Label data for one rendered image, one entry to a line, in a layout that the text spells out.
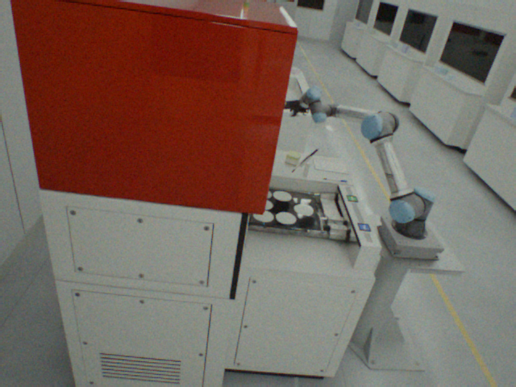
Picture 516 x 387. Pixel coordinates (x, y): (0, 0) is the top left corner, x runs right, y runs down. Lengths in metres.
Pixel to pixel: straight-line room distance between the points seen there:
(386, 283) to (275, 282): 0.74
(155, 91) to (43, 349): 1.75
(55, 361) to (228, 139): 1.69
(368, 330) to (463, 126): 4.53
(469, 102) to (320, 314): 4.96
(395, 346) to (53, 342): 2.07
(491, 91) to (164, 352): 5.63
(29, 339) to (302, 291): 1.57
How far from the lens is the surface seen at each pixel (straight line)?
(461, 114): 6.42
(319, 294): 1.83
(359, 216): 1.96
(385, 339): 2.73
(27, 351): 2.52
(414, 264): 2.03
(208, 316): 1.62
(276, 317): 1.92
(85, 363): 2.01
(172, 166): 1.22
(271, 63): 1.09
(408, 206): 1.87
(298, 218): 1.91
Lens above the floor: 1.93
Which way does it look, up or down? 31 degrees down
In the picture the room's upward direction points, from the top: 10 degrees clockwise
